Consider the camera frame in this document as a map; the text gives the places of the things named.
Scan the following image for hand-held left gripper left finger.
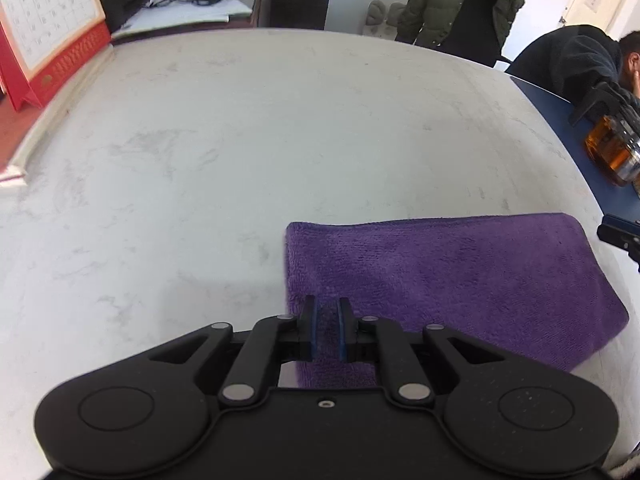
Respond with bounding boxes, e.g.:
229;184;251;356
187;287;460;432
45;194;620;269
149;295;319;407

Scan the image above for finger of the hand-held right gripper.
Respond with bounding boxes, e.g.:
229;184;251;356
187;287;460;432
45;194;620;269
597;214;640;271

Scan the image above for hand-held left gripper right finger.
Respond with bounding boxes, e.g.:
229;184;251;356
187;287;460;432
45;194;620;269
336;297;506;406

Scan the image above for purple towel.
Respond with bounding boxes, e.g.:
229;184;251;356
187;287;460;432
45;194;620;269
285;212;630;390

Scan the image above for glass teapot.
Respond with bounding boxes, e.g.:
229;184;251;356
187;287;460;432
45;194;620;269
569;81;640;187

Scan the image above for blue table mat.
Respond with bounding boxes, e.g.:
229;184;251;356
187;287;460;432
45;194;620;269
509;75;640;233

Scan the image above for green puffer jacket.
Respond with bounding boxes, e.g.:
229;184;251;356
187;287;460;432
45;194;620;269
397;0;525;68

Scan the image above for grey seat cushion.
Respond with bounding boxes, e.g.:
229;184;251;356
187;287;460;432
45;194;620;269
364;0;408;38

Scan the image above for white papers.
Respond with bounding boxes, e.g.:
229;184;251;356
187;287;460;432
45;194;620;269
111;0;251;41

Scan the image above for red book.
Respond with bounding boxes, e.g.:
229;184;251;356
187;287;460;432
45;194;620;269
0;42;116;188

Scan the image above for red desk calendar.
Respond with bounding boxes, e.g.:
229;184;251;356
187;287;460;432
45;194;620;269
0;0;112;112

